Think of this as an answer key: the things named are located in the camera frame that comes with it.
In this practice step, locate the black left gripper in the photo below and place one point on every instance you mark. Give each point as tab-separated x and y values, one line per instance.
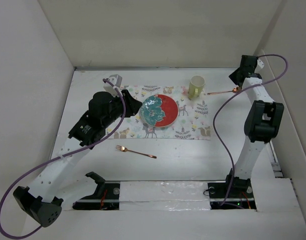
132	105

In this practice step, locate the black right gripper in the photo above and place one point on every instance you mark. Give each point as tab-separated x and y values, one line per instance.
232	76

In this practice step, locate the red and teal plate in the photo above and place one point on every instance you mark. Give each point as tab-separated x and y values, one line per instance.
159	111

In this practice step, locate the yellow translucent mug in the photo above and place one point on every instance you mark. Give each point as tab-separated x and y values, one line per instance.
196	86

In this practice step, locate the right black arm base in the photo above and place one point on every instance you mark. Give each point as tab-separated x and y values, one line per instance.
237	199

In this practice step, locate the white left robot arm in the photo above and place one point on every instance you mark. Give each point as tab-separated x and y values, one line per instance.
39	199

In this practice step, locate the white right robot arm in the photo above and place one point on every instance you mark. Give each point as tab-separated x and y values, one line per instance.
262	123

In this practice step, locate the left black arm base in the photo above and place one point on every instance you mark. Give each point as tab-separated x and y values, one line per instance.
104	197

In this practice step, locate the copper spoon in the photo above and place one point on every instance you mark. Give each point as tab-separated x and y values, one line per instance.
234	90

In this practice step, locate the copper fork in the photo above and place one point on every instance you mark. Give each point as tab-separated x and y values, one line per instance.
124	149

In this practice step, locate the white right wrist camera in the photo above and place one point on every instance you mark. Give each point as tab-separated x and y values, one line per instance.
260	64

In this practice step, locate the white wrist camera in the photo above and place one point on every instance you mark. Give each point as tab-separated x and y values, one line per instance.
260	64
111	83

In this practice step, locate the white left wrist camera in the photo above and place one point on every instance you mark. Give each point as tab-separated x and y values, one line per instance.
111	83

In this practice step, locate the metal table edge rail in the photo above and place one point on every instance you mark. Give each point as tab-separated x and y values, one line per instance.
143	68

